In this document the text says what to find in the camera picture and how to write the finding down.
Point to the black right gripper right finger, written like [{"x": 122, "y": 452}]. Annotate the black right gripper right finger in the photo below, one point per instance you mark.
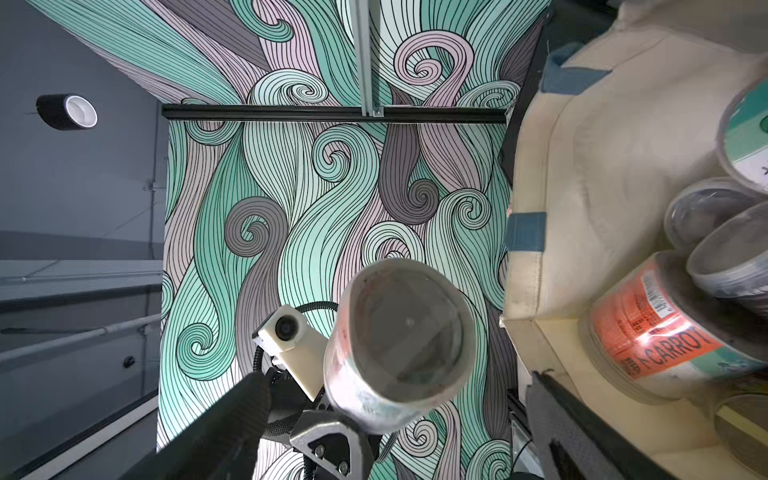
[{"x": 572, "y": 442}]

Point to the beige canvas tote bag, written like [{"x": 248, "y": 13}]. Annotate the beige canvas tote bag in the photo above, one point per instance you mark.
[{"x": 619, "y": 114}]

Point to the clear red label jar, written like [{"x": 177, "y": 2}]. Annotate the clear red label jar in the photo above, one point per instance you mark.
[{"x": 403, "y": 344}]

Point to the purple label seed jar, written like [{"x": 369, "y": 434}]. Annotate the purple label seed jar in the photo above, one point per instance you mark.
[{"x": 740, "y": 421}]

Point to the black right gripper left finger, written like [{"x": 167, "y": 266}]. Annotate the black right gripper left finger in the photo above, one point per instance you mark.
[{"x": 222, "y": 443}]

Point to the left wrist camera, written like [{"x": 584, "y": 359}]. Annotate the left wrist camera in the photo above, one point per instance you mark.
[{"x": 287, "y": 336}]

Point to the black ceiling spotlight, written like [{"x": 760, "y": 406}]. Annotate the black ceiling spotlight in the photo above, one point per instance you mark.
[{"x": 66, "y": 112}]

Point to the aluminium wall rail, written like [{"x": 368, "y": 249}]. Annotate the aluminium wall rail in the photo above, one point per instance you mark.
[{"x": 359, "y": 11}]

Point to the red carrot label jar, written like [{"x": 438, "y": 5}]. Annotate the red carrot label jar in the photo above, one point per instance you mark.
[{"x": 657, "y": 338}]

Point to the clear lid green jar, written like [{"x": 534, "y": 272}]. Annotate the clear lid green jar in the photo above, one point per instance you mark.
[{"x": 702, "y": 207}]

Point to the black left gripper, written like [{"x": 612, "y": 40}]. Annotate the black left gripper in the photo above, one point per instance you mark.
[{"x": 333, "y": 445}]

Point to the teal label seed jar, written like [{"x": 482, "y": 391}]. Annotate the teal label seed jar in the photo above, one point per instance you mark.
[{"x": 742, "y": 137}]

